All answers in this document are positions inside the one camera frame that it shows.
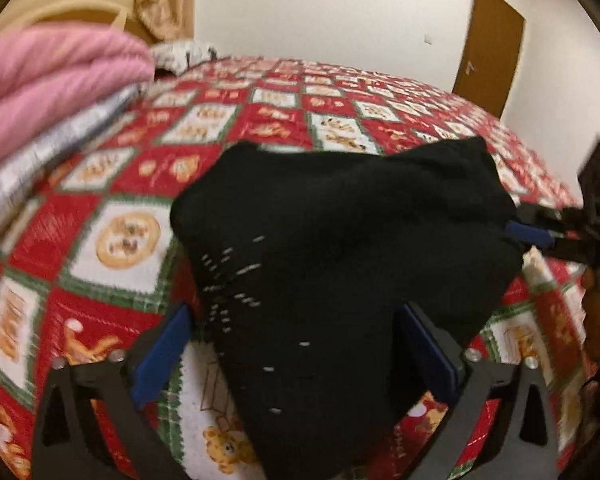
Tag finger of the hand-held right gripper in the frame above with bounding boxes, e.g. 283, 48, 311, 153
547, 237, 593, 263
504, 204, 583, 250

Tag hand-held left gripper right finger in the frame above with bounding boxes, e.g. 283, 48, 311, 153
395, 302, 561, 480

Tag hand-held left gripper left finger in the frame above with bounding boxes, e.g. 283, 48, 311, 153
32, 302, 196, 480

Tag black pants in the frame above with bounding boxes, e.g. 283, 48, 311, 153
170, 136, 524, 480

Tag red checkered printed blanket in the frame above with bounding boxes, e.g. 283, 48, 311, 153
0, 55, 600, 480

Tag brown wooden door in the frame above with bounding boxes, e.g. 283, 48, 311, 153
452, 0, 526, 118

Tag grey folded blanket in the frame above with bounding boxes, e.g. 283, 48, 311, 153
0, 84, 150, 242

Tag pink folded blanket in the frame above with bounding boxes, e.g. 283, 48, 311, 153
0, 27, 156, 177

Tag black and white patterned pillow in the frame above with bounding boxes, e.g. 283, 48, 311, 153
150, 39, 217, 74

